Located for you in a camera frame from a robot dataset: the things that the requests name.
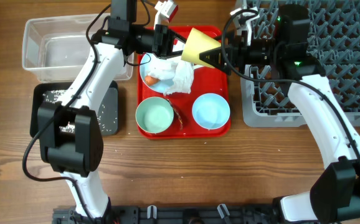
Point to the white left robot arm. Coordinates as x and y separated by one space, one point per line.
68 131

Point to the light blue plate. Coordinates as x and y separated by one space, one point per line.
146 58

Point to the red serving tray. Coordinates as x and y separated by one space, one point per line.
206 80

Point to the mint green bowl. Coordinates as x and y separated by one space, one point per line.
154 115

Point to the light blue bowl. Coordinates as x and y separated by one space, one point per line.
211 111

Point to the pile of rice grains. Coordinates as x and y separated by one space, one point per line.
107 115

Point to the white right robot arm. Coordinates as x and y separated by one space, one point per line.
335 196

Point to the yellow plastic cup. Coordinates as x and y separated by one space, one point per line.
198 42

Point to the black waste tray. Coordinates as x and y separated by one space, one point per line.
38 99

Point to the crumpled white napkin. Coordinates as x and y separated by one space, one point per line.
180 72

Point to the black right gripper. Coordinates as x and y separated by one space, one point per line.
234 51

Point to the orange food piece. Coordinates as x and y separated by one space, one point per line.
149 80

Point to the red candy wrapper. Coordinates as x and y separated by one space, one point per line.
179 117

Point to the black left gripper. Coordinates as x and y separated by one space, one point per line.
164 32

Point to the clear plastic bin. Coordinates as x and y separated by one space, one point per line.
55 49

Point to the grey dishwasher rack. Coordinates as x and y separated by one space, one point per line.
334 39

